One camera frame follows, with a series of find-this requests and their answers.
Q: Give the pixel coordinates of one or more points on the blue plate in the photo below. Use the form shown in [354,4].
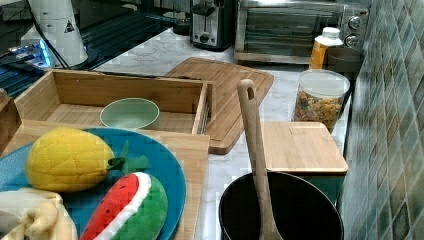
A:
[162,164]

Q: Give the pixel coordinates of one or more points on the cream plush toy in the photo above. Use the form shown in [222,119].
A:
[31,214]

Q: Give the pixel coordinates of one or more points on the large wooden cutting board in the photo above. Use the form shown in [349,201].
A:
[225,125]

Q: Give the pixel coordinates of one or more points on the black silver toaster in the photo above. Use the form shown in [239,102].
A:
[212,24]

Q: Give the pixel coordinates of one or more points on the plush watermelon slice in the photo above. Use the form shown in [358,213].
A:
[134,208]

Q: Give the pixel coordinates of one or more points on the wooden spoon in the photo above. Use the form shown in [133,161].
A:
[251,121]

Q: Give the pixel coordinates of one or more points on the dark grey cup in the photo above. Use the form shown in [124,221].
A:
[345,61]

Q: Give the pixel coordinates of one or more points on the small wooden box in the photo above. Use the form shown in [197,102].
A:
[10,120]

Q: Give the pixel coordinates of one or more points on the wooden drawer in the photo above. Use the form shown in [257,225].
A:
[79,96]

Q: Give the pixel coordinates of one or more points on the light green bowl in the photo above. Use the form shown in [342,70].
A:
[131,113]

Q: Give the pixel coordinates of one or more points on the teal canister with wooden lid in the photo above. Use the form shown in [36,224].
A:
[306,150]

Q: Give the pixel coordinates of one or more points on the orange bottle white cap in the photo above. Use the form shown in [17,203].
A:
[328,38]

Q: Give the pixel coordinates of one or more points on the silver toaster oven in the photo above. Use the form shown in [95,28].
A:
[283,31]

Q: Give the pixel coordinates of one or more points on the clear cereal container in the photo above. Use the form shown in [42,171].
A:
[320,97]

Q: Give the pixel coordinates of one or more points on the yellow plush lemon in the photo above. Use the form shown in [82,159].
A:
[71,160]

